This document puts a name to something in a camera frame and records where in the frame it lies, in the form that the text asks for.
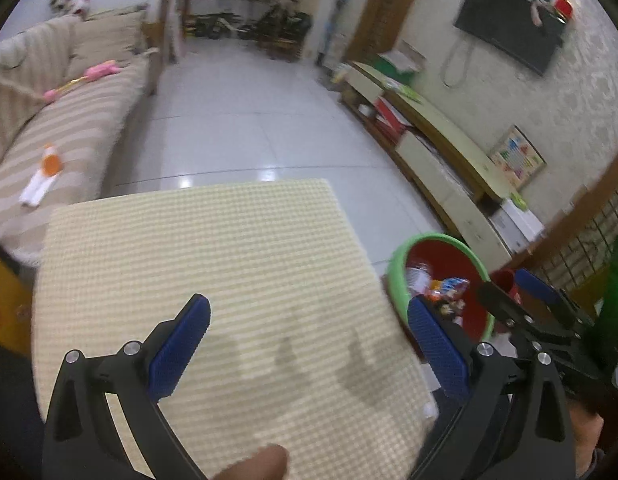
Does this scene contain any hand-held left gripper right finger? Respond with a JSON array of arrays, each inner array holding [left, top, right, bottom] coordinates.
[[407, 295, 577, 480]]

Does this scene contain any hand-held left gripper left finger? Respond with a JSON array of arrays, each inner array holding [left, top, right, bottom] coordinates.
[[41, 294, 240, 480]]

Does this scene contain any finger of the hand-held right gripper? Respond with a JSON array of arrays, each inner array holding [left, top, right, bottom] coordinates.
[[514, 268, 590, 328], [476, 282, 535, 331]]

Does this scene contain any orange snack packet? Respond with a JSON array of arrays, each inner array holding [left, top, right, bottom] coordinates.
[[429, 277, 470, 302]]

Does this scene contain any clear plastic bottle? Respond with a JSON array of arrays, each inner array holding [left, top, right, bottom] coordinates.
[[406, 262, 432, 293]]

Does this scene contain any red bin with green rim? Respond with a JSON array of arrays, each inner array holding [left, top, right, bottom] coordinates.
[[386, 232, 495, 343]]

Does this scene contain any person's right hand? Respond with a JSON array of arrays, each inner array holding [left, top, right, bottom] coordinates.
[[569, 405, 605, 478]]

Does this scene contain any person's left hand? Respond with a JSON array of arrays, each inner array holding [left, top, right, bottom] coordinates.
[[214, 444, 290, 480]]

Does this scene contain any yellow checked tablecloth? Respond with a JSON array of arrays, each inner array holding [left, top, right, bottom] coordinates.
[[31, 178, 440, 480]]

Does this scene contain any colourful checkers board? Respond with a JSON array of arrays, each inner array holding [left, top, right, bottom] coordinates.
[[488, 125, 546, 192]]

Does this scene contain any long cream television cabinet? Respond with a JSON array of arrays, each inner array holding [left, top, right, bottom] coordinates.
[[339, 60, 515, 261]]

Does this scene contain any wooden cabinet with stickers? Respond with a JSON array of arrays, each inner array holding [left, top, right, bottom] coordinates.
[[0, 250, 34, 356]]

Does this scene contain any white cloth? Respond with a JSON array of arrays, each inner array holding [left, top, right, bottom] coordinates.
[[19, 167, 57, 208]]

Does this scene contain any orange cup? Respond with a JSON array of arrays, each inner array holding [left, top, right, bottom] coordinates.
[[41, 144, 64, 177]]

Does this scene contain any beige striped sofa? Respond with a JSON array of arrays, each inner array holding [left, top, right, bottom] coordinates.
[[0, 10, 162, 266]]

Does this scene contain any green white box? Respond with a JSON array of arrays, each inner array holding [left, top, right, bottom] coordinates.
[[376, 50, 425, 86]]

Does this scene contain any pink toy wand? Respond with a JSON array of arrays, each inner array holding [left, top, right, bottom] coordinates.
[[43, 60, 120, 103]]

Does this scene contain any beige cushion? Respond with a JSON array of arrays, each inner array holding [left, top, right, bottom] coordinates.
[[69, 10, 147, 81]]

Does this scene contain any small white bicycle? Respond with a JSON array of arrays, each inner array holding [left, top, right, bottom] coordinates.
[[194, 12, 240, 41]]

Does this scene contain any wall-mounted black television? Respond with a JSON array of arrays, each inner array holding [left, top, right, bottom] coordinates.
[[453, 0, 567, 77]]

